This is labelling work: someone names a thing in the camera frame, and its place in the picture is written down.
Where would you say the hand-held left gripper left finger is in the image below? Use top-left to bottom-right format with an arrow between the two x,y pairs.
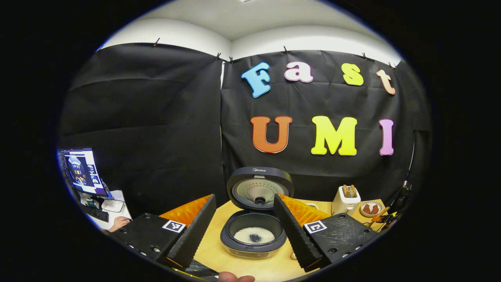
113,193 -> 217,271

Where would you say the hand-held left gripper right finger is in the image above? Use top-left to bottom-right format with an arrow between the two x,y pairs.
273,193 -> 380,273

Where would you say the dark grey rice cooker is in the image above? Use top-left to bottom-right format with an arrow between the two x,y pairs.
220,166 -> 295,259

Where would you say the small round white plate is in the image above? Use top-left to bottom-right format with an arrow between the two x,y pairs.
360,200 -> 384,218

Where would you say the white toaster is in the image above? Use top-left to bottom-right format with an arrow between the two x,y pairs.
331,184 -> 362,216

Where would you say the white desk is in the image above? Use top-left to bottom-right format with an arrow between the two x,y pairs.
77,190 -> 132,232

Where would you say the black keyboard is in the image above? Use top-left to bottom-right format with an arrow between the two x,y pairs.
83,205 -> 110,223

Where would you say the computer monitor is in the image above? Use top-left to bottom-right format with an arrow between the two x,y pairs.
58,147 -> 110,199

